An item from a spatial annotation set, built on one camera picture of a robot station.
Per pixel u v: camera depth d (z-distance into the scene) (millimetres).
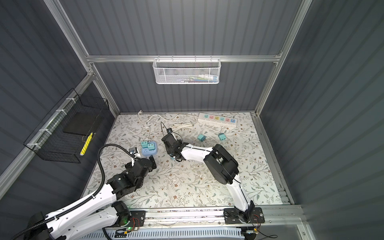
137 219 722
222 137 1039
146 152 961
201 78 913
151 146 937
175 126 1084
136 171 580
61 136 709
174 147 737
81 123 765
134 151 680
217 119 1125
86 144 695
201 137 1029
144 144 937
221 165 568
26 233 390
